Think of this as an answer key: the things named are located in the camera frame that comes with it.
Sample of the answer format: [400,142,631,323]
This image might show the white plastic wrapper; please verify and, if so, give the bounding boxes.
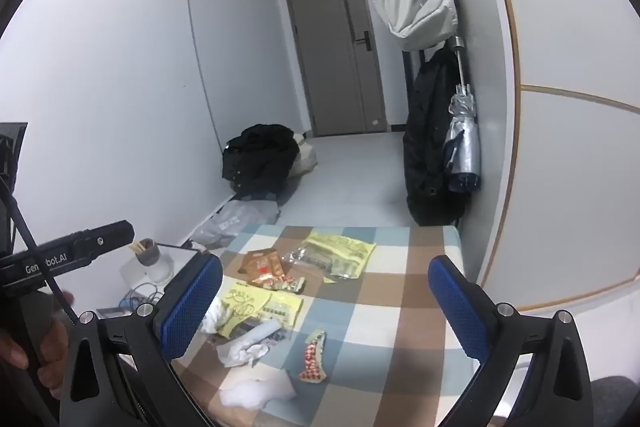
[245,318,293,348]

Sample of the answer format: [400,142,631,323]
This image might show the orange snack wrapper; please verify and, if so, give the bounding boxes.
[241,248,283,288]

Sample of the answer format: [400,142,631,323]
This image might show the grey door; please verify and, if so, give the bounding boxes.
[281,0,388,138]

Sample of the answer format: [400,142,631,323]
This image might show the red white checked wrapper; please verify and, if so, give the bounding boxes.
[298,328,328,383]

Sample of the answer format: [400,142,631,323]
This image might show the person's left hand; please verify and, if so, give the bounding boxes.
[0,292,76,388]

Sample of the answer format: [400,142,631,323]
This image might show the white side table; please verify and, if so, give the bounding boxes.
[95,242,221,323]

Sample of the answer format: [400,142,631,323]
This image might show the checked tablecloth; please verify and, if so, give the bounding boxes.
[165,224,481,427]

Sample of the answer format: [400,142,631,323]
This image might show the silver folded umbrella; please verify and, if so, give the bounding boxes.
[442,36,483,194]

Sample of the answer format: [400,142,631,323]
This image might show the black clothes pile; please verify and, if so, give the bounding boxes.
[221,123,301,200]

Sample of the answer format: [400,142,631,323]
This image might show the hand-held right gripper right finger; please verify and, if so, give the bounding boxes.
[427,254,593,427]

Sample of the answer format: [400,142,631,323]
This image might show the white sack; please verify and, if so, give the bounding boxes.
[287,133,319,180]

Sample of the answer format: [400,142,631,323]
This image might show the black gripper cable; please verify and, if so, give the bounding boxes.
[0,179,83,328]

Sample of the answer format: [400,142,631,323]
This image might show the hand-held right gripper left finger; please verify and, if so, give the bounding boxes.
[60,252,223,427]

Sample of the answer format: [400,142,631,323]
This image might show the large yellow foil packet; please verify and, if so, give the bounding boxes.
[282,231,377,282]

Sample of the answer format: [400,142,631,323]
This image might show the yellow packet with line drawings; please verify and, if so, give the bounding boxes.
[217,283,304,340]

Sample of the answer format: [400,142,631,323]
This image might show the white cup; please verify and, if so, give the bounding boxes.
[120,238,173,288]

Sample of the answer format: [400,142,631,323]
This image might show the white wardrobe with gold trim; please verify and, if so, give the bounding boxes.
[450,0,640,313]

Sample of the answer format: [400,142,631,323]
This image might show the tangled cables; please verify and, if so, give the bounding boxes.
[120,284,166,313]

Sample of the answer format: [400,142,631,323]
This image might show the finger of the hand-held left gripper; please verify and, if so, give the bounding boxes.
[75,220,135,258]

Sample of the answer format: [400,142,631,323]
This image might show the clear plastic bag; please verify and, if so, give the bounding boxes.
[192,199,281,250]

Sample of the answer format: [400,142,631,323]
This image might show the small colourful snack wrapper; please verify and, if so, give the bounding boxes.
[247,274,307,295]

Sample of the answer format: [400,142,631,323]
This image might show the black hanging jacket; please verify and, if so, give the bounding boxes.
[402,47,481,228]

